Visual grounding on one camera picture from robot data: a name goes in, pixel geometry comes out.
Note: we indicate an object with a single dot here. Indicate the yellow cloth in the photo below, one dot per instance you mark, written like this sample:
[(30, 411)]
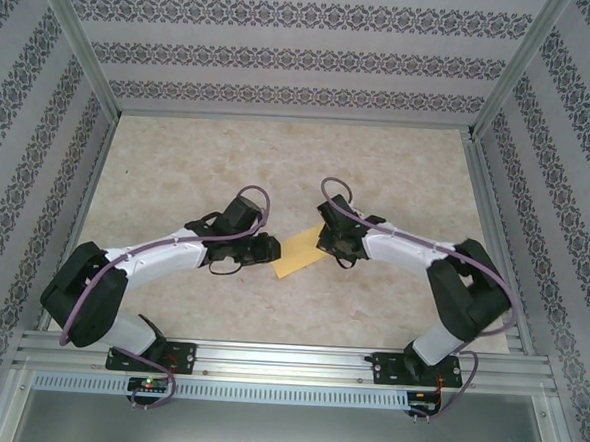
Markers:
[(298, 256)]

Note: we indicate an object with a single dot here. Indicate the aluminium side rail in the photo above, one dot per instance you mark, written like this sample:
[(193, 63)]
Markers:
[(498, 218), (84, 208)]

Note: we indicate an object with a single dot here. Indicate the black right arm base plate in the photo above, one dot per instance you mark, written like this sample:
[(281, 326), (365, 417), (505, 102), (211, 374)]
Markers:
[(386, 369)]

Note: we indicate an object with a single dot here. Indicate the thin aluminium cross rail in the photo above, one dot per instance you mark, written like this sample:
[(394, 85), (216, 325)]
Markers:
[(296, 119)]

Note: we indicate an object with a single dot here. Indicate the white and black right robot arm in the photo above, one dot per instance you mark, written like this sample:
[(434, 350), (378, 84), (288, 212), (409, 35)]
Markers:
[(403, 252)]

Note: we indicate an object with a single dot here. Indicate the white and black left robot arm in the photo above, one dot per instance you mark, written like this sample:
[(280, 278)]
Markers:
[(172, 256)]

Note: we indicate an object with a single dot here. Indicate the grey sheet metal tray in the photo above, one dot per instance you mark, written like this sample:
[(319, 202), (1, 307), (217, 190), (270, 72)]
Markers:
[(282, 435)]

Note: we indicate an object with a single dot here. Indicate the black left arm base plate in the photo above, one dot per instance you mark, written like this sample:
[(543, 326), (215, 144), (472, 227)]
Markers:
[(184, 357)]

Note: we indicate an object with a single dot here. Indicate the aluminium frame post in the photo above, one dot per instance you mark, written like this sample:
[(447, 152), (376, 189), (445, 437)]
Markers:
[(76, 32), (522, 59)]

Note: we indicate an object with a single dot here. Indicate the aluminium mounting rail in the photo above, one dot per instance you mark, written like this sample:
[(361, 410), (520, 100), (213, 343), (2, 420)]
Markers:
[(286, 363)]

